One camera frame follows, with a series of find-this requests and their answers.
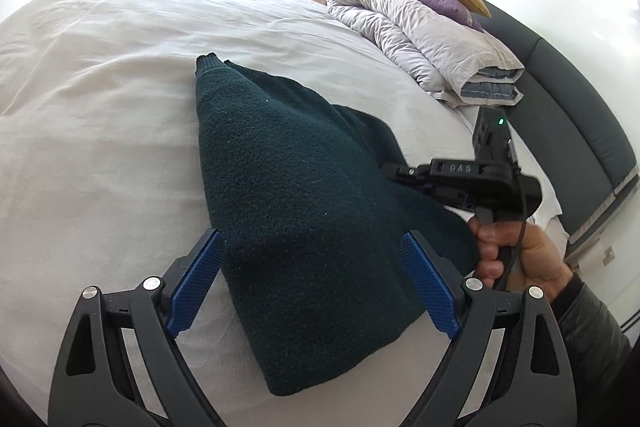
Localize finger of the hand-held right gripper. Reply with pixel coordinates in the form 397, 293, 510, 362
380, 162, 432, 188

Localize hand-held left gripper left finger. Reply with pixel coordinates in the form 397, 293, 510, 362
47, 228, 228, 427

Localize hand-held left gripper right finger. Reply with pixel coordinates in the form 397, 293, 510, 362
400, 229, 577, 427

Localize dark green sweater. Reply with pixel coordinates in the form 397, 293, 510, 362
195, 53, 482, 399

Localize person's right forearm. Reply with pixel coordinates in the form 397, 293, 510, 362
550, 273, 635, 427

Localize person's right hand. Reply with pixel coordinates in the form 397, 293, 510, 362
469, 222, 574, 304

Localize white pillow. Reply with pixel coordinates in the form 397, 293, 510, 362
525, 179, 572, 253

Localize dark grey headboard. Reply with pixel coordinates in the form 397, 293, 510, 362
472, 0, 640, 260

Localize folded grey duvet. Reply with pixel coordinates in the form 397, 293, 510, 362
326, 0, 526, 108

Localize purple pillow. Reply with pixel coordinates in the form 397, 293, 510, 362
387, 0, 486, 34

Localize bed with white sheet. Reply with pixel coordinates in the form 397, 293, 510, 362
0, 0, 571, 427

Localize black cable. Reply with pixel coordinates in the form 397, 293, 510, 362
494, 184, 528, 294

